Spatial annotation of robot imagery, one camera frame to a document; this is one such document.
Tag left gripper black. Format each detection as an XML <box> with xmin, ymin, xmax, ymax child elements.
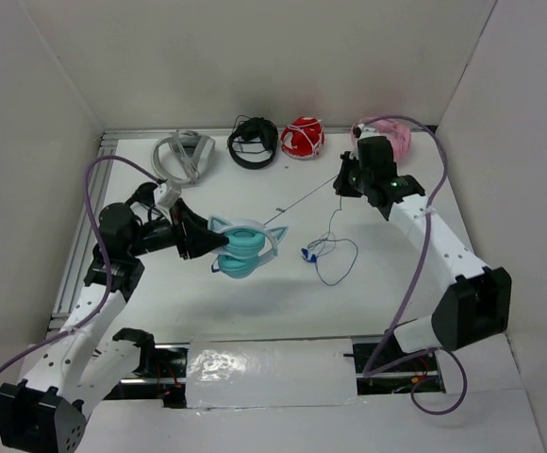
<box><xmin>127</xmin><ymin>197</ymin><xmax>229</xmax><ymax>260</ymax></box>

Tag teal cat ear headphones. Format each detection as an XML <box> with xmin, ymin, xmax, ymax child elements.
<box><xmin>207</xmin><ymin>216</ymin><xmax>289</xmax><ymax>279</ymax></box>

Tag blue headphone cable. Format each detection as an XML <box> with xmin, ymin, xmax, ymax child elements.
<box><xmin>209</xmin><ymin>173</ymin><xmax>359</xmax><ymax>287</ymax></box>

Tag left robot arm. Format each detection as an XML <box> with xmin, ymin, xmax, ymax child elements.
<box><xmin>0</xmin><ymin>194</ymin><xmax>228</xmax><ymax>452</ymax></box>

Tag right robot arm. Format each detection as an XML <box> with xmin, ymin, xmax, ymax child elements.
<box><xmin>333</xmin><ymin>136</ymin><xmax>512</xmax><ymax>370</ymax></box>

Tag red white headphones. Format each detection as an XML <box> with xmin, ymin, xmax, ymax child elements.
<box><xmin>280</xmin><ymin>116</ymin><xmax>325</xmax><ymax>159</ymax></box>

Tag pink headphones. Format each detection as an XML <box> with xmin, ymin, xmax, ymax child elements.
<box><xmin>350</xmin><ymin>117</ymin><xmax>411</xmax><ymax>163</ymax></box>

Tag grey white headphones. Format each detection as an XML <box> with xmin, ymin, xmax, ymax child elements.
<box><xmin>151</xmin><ymin>129</ymin><xmax>216</xmax><ymax>188</ymax></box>

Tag black headphones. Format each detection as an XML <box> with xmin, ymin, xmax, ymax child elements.
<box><xmin>226</xmin><ymin>115</ymin><xmax>279</xmax><ymax>170</ymax></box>

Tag shiny tape sheet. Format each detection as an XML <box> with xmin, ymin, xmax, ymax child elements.
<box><xmin>186</xmin><ymin>339</ymin><xmax>357</xmax><ymax>410</ymax></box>

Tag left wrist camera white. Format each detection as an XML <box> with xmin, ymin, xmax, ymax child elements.
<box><xmin>153</xmin><ymin>181</ymin><xmax>181</xmax><ymax>213</ymax></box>

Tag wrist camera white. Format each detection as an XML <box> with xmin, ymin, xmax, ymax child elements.
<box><xmin>153</xmin><ymin>181</ymin><xmax>181</xmax><ymax>213</ymax></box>
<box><xmin>352</xmin><ymin>123</ymin><xmax>376</xmax><ymax>140</ymax></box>

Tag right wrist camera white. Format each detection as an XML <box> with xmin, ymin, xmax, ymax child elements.
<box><xmin>352</xmin><ymin>123</ymin><xmax>376</xmax><ymax>140</ymax></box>

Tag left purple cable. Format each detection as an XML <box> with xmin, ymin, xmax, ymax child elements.
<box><xmin>0</xmin><ymin>155</ymin><xmax>164</xmax><ymax>402</ymax></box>

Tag purple cable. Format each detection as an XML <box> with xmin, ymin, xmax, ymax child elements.
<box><xmin>362</xmin><ymin>114</ymin><xmax>471</xmax><ymax>415</ymax></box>
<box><xmin>0</xmin><ymin>155</ymin><xmax>164</xmax><ymax>402</ymax></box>

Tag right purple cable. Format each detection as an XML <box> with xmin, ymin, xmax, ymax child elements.
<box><xmin>362</xmin><ymin>114</ymin><xmax>471</xmax><ymax>415</ymax></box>

